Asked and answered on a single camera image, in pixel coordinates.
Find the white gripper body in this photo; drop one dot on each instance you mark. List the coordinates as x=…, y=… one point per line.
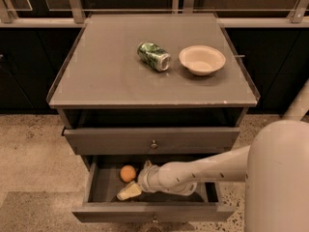
x=145, y=178

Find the orange fruit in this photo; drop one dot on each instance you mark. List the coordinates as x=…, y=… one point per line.
x=128, y=173

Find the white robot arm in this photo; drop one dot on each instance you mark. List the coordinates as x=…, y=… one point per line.
x=275, y=169

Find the round metal drawer knob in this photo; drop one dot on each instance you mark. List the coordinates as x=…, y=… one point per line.
x=154, y=145

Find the metal lower drawer knob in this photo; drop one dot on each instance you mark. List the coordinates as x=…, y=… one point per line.
x=155, y=220

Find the grey top drawer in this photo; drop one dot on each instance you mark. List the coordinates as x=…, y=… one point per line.
x=137, y=141

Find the grey open middle drawer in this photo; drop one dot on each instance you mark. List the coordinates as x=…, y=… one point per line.
x=101, y=204

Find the grey drawer cabinet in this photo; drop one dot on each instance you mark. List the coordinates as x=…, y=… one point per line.
x=151, y=86

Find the green crushed soda can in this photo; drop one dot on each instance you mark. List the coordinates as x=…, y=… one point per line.
x=154, y=56

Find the white paper bowl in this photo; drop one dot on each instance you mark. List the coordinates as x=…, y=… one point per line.
x=202, y=60

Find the metal railing frame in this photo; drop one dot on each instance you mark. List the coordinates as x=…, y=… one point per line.
x=229, y=13

